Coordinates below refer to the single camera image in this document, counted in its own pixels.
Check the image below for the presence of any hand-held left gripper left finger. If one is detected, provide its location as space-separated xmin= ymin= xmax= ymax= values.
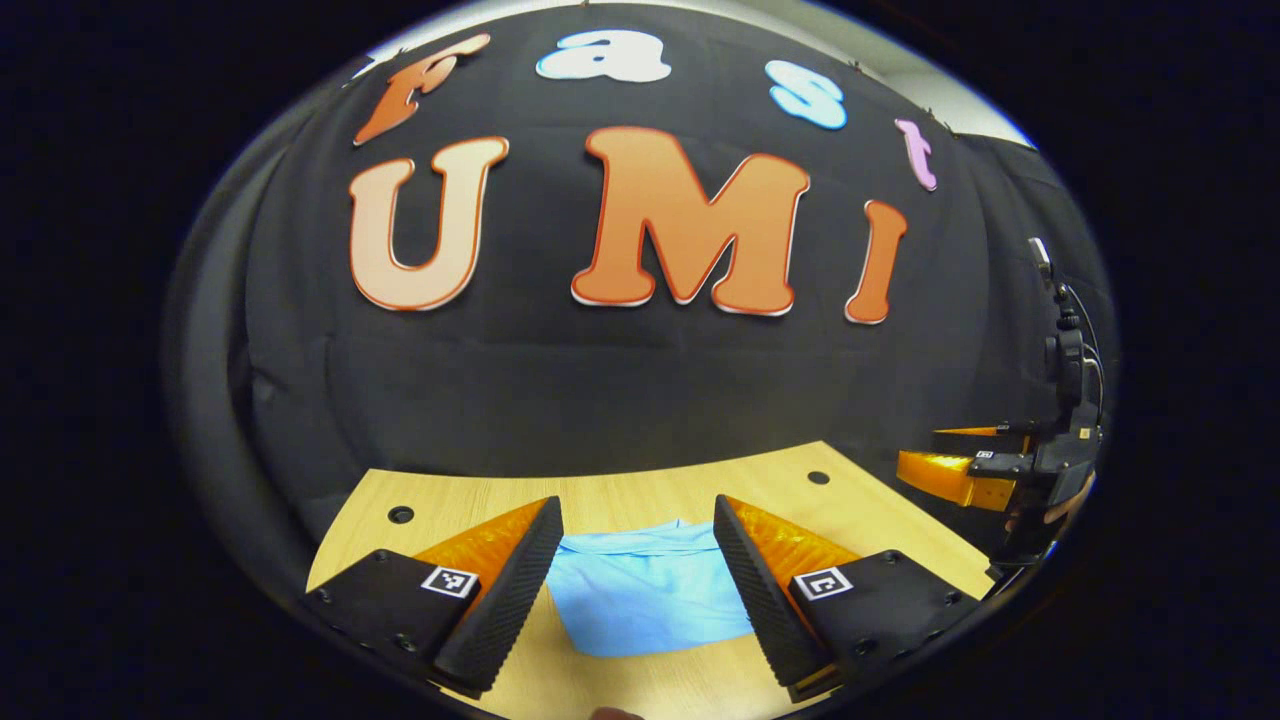
xmin=303 ymin=495 xmax=565 ymax=699

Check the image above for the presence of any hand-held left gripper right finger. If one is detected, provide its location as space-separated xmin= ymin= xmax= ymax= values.
xmin=712 ymin=493 xmax=986 ymax=703

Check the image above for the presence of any light blue T-shirt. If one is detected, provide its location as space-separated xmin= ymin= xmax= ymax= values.
xmin=545 ymin=518 xmax=756 ymax=659

